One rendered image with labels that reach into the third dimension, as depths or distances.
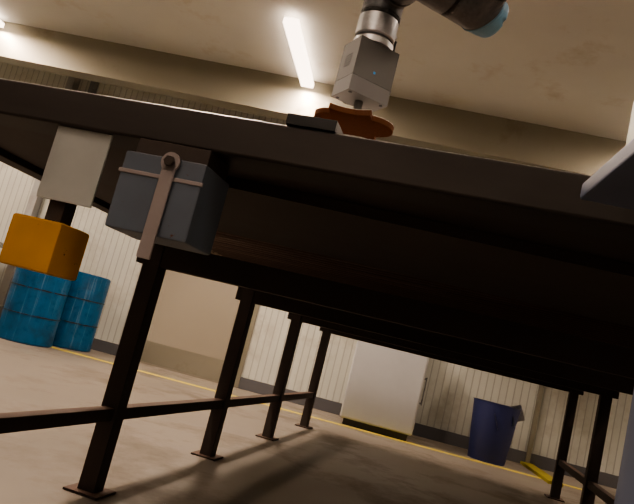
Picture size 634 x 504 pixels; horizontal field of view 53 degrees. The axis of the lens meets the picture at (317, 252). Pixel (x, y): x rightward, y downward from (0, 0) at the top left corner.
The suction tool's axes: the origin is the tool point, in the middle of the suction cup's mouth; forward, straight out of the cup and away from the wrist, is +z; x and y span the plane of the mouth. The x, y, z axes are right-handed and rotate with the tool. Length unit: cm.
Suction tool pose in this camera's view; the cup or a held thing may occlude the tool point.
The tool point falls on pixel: (352, 125)
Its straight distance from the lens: 117.5
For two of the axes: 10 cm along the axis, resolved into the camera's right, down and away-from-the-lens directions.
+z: -2.4, 9.6, -1.4
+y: -8.5, -2.8, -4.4
